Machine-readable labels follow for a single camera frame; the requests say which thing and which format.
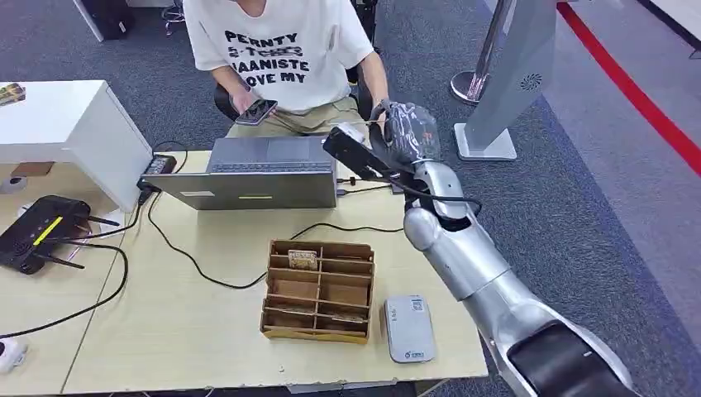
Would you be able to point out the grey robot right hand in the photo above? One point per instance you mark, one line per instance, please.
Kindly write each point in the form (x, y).
(411, 134)

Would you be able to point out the person's right hand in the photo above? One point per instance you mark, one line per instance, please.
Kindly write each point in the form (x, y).
(243, 101)

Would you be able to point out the black smartphone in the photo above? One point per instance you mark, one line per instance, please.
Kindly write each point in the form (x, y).
(256, 112)

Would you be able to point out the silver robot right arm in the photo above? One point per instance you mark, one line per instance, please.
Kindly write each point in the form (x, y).
(482, 268)

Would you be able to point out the person in white shirt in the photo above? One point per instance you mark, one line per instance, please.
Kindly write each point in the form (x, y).
(285, 60)

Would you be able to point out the grey laptop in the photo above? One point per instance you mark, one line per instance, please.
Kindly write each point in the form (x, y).
(257, 181)

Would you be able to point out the black power adapter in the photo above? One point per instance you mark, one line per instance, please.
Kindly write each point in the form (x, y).
(160, 164)

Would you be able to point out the grey kiosk stand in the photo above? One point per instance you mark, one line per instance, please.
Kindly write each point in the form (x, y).
(509, 82)

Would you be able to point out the black bag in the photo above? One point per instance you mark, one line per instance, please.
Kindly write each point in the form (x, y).
(112, 16)

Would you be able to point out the yellow printed card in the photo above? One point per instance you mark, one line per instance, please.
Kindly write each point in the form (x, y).
(302, 259)

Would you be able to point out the white cabinet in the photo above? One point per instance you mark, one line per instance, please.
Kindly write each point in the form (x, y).
(60, 118)

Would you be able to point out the wooden divided card box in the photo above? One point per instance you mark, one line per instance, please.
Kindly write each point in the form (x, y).
(317, 296)

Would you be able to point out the grey power bank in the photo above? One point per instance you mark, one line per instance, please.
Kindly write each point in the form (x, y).
(409, 329)

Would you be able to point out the brown wooden piece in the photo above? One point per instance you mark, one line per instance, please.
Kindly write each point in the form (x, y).
(32, 169)

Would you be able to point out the printed packet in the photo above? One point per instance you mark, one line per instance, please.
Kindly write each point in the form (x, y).
(11, 93)

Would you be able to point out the black router with antennas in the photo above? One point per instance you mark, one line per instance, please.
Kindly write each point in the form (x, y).
(38, 233)

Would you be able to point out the white round disc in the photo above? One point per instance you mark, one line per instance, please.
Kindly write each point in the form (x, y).
(11, 185)

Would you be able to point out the white power strip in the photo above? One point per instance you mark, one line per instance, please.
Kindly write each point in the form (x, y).
(11, 355)

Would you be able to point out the chrome stanchion post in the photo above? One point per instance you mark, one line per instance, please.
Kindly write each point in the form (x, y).
(474, 77)

